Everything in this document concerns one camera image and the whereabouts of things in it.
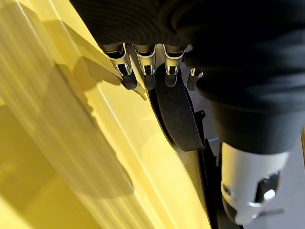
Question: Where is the black sole-shaped part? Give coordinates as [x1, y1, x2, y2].
[147, 62, 207, 152]

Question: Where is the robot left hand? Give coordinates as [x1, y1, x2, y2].
[70, 0, 305, 225]

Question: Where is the yellow metal shelf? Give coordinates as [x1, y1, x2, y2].
[0, 0, 216, 229]

